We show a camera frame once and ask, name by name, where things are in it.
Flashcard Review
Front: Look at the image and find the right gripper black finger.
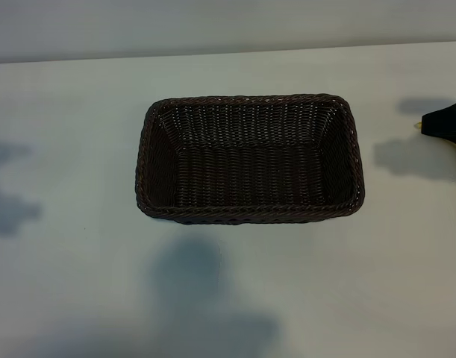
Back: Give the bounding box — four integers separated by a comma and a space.
420, 95, 456, 146

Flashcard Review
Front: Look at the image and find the dark brown woven basket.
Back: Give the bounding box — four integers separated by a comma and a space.
133, 92, 366, 227

